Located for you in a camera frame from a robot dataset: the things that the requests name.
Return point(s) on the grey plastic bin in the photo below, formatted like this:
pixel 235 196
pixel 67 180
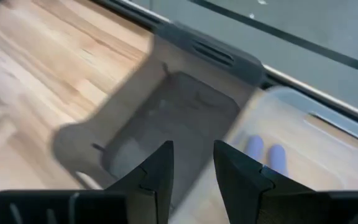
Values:
pixel 172 102

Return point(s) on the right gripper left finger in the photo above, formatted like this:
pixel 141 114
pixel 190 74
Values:
pixel 154 186

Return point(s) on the clear plastic bin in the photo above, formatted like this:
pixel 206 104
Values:
pixel 322 155

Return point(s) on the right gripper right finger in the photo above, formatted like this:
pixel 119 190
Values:
pixel 238 186

